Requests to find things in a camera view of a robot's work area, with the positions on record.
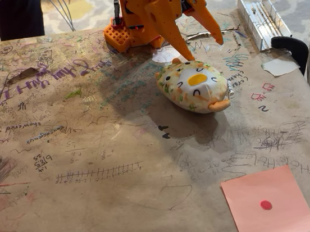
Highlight white and orange plush toy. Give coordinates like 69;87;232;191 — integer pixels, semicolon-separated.
153;52;237;120

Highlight orange robot arm with base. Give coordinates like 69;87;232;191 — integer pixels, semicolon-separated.
98;0;201;55

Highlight small red round object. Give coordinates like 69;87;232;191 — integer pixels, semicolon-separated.
259;199;273;212

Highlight black and red base clamp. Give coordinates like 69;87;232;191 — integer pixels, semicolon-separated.
108;0;124;29

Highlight grey and yellow patterned rug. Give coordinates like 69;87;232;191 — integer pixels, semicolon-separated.
40;0;310;73

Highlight white tape piece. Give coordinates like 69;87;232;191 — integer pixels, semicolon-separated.
260;55;301;78

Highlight person's dark trousers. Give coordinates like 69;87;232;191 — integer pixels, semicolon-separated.
0;0;46;42

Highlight brown scribbled paper table cover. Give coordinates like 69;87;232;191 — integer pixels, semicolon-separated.
0;2;310;232

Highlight pink sticky note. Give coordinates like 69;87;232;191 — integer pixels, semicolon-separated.
219;162;310;232

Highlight aluminium rail bracket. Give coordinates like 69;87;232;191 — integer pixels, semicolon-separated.
236;0;294;54

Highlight thin wire chair legs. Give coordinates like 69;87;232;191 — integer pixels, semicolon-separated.
46;0;77;35

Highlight black clamp handle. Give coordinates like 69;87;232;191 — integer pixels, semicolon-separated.
270;33;310;79

